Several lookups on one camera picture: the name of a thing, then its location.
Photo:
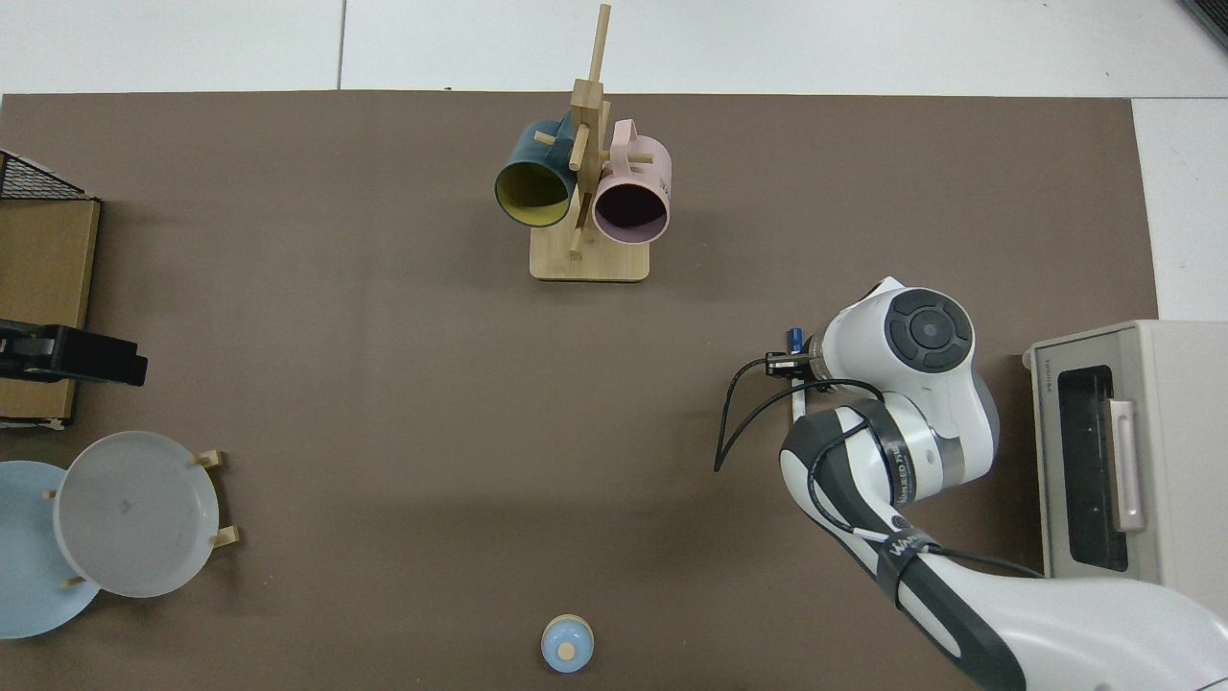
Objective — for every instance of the blue and white marker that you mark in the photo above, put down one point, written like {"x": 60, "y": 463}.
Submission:
{"x": 794, "y": 338}

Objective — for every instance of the dark blue mug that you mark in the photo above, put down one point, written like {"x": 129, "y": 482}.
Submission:
{"x": 523, "y": 158}

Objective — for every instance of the brown table cloth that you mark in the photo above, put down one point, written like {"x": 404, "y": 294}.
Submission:
{"x": 384, "y": 384}

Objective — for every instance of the pink mug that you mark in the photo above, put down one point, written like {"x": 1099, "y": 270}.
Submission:
{"x": 645, "y": 173}

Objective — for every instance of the small blue round thing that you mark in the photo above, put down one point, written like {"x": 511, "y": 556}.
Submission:
{"x": 567, "y": 645}

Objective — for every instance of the dark grey panel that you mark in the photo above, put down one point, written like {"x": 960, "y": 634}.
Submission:
{"x": 1211, "y": 17}

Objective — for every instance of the wooden cup stand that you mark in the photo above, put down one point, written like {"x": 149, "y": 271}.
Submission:
{"x": 590, "y": 261}

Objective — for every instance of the light blue plate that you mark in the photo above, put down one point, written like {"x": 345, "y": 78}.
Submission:
{"x": 29, "y": 566}

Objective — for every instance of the wooden plate rack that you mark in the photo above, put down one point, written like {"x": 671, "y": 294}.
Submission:
{"x": 213, "y": 459}

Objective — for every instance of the pale toaster oven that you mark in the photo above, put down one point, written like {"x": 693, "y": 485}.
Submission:
{"x": 1161, "y": 384}

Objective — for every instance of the grey plate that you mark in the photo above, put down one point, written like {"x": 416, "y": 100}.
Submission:
{"x": 134, "y": 513}

